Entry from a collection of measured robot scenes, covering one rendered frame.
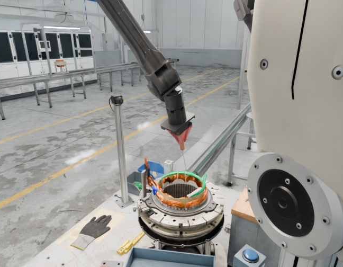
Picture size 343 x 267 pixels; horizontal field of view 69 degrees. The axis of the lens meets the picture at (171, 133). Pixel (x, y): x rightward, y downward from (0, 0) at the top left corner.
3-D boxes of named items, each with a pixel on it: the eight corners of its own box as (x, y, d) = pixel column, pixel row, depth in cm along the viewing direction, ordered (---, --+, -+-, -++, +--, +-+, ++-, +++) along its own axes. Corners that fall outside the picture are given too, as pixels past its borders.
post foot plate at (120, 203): (135, 203, 141) (135, 202, 140) (121, 208, 136) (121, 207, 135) (128, 195, 147) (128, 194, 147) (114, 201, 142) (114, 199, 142)
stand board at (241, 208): (246, 188, 108) (246, 184, 107) (294, 203, 98) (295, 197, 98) (230, 214, 92) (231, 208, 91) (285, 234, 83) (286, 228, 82)
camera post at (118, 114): (128, 202, 141) (121, 104, 121) (124, 204, 140) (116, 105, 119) (126, 199, 143) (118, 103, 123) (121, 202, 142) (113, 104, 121)
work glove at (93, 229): (100, 212, 133) (100, 208, 132) (120, 220, 127) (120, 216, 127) (63, 242, 113) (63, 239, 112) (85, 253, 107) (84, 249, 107)
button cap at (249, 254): (241, 255, 75) (241, 252, 75) (247, 248, 78) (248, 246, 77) (252, 263, 72) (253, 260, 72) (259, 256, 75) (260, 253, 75)
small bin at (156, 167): (168, 175, 170) (168, 165, 167) (158, 184, 158) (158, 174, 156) (147, 169, 177) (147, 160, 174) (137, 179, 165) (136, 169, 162)
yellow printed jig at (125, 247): (148, 224, 125) (148, 218, 123) (154, 227, 123) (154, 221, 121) (116, 254, 107) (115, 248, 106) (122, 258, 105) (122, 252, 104)
